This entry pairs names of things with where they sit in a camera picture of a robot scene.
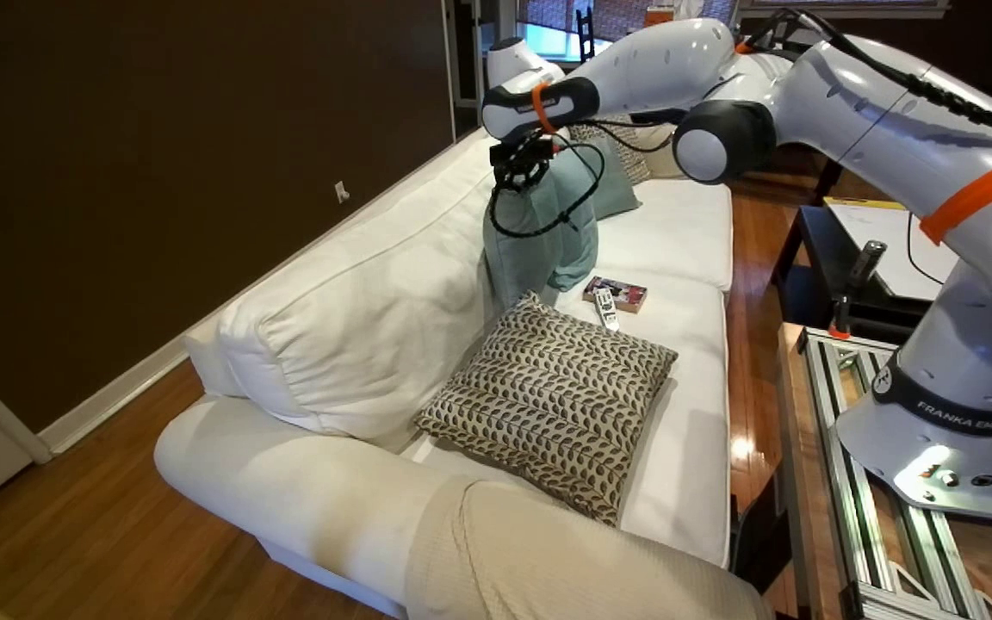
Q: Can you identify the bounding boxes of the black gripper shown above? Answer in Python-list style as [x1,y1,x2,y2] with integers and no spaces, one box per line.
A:
[488,124,566,197]

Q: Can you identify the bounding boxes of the teal pillow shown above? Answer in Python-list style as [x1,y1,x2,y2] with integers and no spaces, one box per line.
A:
[573,124,645,223]
[480,148,607,310]

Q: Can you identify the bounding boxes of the beige black leaf-pattern pillow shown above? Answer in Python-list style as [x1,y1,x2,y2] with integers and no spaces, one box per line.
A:
[412,293,681,531]

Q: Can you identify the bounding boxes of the white couch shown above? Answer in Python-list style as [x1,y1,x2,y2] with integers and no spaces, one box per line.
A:
[151,118,779,620]

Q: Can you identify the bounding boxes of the white remote control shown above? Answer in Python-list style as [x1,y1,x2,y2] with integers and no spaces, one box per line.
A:
[589,287,628,339]

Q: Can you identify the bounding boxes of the DVD case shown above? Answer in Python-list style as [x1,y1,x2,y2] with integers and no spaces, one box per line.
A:
[578,271,652,321]

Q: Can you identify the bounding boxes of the black low table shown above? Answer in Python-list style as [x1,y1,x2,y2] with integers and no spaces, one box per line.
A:
[767,199,980,347]

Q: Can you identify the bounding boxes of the white floor mat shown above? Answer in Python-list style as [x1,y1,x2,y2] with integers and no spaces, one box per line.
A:
[818,194,972,303]

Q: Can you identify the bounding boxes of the wooden table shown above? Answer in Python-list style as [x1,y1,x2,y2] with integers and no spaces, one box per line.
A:
[773,321,869,620]

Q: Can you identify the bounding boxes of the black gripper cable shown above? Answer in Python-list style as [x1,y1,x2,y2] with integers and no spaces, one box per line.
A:
[484,118,681,242]

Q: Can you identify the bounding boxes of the black lever handle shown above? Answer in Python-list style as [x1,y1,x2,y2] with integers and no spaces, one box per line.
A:
[825,237,888,339]

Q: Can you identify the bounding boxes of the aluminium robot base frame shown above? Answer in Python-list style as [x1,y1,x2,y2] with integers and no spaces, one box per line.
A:
[800,323,992,620]

